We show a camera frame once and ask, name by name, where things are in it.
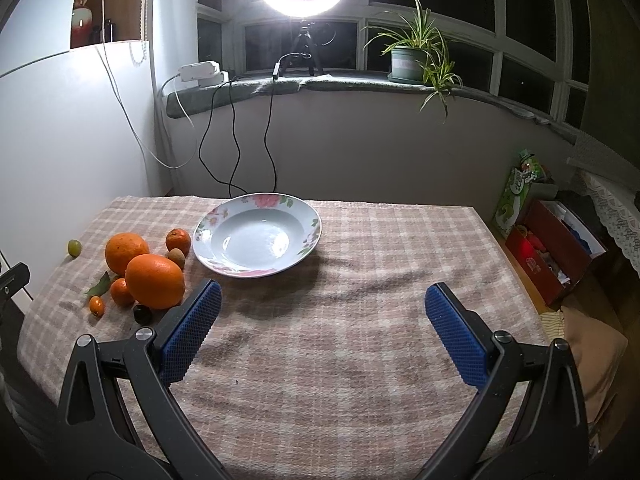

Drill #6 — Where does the dark plum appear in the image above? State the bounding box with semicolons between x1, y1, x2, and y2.
132;304;154;326

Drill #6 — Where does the green leaf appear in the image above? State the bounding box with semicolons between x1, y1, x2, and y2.
87;271;118;297

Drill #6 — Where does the tiny orange kumquat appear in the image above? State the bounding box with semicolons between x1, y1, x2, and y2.
88;296;105;318

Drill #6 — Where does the large orange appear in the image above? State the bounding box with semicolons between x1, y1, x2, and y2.
125;254;186;310
104;232;150;275

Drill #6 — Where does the large orange front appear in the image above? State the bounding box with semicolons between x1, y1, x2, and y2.
125;254;186;310

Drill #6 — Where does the potted spider plant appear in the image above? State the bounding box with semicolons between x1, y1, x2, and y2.
363;0;463;119

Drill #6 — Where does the brown kiwi fruit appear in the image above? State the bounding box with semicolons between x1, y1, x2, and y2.
166;247;186;270

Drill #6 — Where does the red cardboard box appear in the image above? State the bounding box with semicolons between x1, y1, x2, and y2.
506;200;606;307

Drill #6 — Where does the white cable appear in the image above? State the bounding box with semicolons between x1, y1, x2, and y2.
94;0;202;172

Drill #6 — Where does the small mandarin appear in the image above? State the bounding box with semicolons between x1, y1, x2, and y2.
110;278;136;309

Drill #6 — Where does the black cable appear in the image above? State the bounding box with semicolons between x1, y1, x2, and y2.
197;52;314;200

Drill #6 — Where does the white lace cloth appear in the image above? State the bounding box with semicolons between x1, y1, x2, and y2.
572;169;639;273

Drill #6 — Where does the green windowsill cushion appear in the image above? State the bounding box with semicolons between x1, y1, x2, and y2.
164;74;578;145

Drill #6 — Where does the green snack bag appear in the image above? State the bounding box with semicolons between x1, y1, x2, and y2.
492;150;559;238

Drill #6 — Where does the white power strip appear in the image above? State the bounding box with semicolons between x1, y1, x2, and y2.
179;61;230;87

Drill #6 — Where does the floral white plate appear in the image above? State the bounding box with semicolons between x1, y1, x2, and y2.
191;193;322;278

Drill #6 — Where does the black tripod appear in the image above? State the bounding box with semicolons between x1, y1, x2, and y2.
290;20;324;76

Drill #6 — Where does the green grape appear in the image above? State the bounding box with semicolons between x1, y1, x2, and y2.
67;240;82;259

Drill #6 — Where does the pink plaid tablecloth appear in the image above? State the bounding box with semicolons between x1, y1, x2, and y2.
16;194;551;480

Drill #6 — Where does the red white vase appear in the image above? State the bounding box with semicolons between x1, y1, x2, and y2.
70;0;93;48

